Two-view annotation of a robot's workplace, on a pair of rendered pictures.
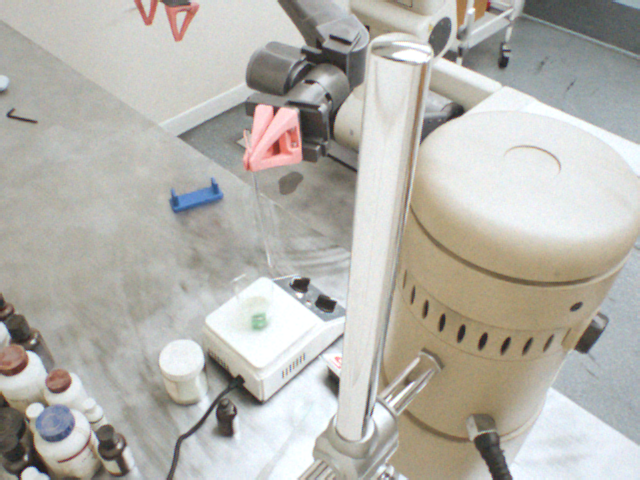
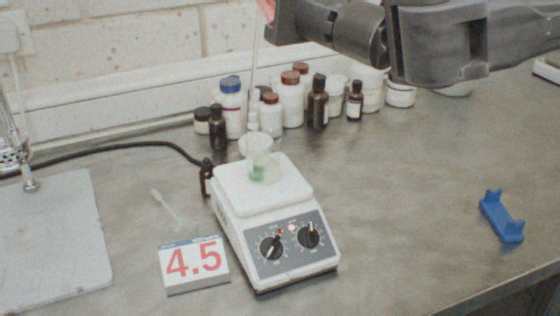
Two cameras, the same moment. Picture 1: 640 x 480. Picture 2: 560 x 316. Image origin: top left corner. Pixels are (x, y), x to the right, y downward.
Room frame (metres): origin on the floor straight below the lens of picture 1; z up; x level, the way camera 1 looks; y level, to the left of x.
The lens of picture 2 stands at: (0.80, -0.45, 1.28)
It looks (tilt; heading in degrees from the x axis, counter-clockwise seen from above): 34 degrees down; 115
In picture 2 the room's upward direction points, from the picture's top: straight up
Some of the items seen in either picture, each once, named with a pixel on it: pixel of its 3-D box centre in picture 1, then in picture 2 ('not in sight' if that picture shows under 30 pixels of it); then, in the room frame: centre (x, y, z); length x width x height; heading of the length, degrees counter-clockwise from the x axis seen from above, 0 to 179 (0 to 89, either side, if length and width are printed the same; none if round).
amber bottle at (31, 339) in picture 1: (27, 344); (318, 100); (0.48, 0.42, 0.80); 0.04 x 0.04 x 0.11
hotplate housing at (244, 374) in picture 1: (275, 328); (268, 214); (0.54, 0.07, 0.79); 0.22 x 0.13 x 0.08; 139
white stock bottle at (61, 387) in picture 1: (66, 395); (270, 114); (0.41, 0.34, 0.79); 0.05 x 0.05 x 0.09
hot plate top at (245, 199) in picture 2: (261, 321); (261, 181); (0.52, 0.09, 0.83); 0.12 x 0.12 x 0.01; 49
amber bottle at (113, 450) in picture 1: (113, 449); (217, 125); (0.34, 0.26, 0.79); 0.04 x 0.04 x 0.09
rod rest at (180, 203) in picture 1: (195, 193); (502, 213); (0.87, 0.25, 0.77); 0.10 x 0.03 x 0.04; 120
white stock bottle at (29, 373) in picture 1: (23, 379); (290, 98); (0.43, 0.40, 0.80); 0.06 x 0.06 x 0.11
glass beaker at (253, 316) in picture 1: (253, 302); (264, 155); (0.52, 0.10, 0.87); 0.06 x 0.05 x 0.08; 88
